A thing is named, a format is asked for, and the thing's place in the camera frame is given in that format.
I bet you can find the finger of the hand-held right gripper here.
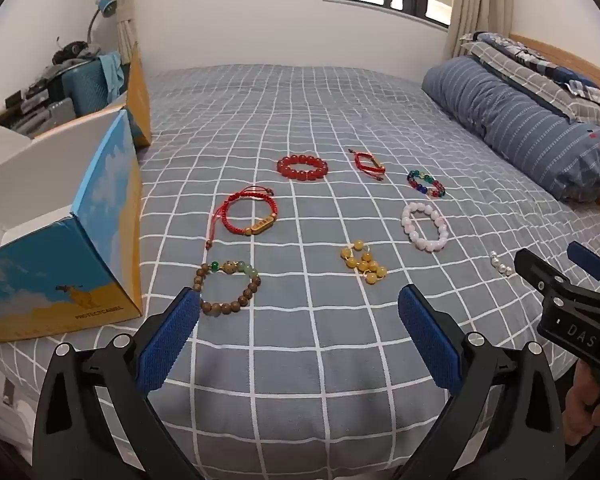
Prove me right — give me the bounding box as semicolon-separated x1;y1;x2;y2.
567;241;600;307
513;248;572;297

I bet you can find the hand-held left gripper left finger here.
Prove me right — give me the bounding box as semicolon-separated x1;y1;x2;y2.
32;286;216;480

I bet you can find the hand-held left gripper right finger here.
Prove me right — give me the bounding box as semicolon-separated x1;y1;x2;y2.
390;284;566;480

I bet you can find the white pearl jewelry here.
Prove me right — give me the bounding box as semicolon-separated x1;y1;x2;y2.
489;250;515;277

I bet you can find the wooden bead bracelet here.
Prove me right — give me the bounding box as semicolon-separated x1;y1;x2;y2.
192;260;260;318

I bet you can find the pink bead bracelet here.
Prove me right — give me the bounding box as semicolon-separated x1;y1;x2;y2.
401;201;451;253

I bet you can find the blue and yellow cardboard box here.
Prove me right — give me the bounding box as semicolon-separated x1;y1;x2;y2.
0;42;153;344

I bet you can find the multicolour bead bracelet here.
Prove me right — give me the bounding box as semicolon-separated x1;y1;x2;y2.
406;169;446;199

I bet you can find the red cord bracelet gold bar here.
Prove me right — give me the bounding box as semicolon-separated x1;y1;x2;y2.
205;186;279;252

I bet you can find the red bead bracelet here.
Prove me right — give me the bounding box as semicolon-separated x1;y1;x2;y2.
276;154;328;182

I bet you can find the person's right hand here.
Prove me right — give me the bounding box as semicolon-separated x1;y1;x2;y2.
562;360;600;448

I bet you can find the blue striped rolled duvet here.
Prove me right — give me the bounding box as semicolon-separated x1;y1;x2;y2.
421;55;600;204

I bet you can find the navy and white patterned cloth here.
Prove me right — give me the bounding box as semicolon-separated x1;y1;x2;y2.
472;31;600;106

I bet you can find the grey checked pillow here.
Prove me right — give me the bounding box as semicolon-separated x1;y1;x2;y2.
460;32;600;126

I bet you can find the wooden headboard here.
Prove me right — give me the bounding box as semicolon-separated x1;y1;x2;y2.
507;34;600;233

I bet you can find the grey plastic device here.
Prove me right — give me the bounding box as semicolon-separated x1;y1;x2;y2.
17;97;76;138

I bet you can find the grey checked bed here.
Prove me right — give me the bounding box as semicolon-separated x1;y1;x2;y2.
0;64;600;480

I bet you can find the teal suitcase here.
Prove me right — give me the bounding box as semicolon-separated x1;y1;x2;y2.
60;57;131;118

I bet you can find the beige curtain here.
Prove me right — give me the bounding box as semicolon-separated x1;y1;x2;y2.
114;0;141;66
442;0;518;61

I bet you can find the teal cloth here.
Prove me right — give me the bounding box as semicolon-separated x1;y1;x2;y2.
99;51;127;96

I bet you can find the dark clutter pile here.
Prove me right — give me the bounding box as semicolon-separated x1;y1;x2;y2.
52;37;103;66

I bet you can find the blue desk lamp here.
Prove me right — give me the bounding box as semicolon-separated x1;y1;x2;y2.
82;0;118;52

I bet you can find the yellow bead bracelet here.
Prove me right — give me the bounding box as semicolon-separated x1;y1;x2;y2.
340;240;388;286

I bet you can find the small red cord bracelet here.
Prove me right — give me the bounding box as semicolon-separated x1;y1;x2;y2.
348;149;387;182

